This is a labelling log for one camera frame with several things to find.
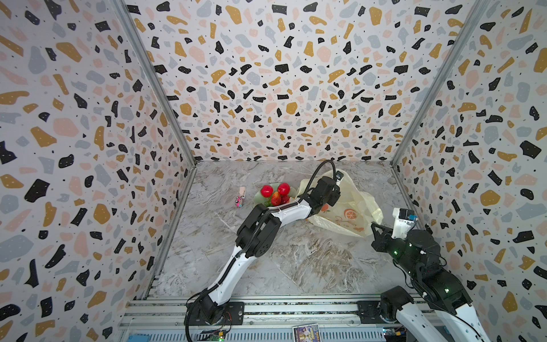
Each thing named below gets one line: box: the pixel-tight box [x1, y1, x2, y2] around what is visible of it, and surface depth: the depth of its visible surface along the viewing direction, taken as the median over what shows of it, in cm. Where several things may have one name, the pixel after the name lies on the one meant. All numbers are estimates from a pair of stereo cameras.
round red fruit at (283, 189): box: [277, 182, 291, 196], surface depth 102 cm
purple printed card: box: [292, 322, 322, 342], surface depth 70 cm
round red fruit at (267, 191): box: [260, 184, 275, 199], surface depth 101 cm
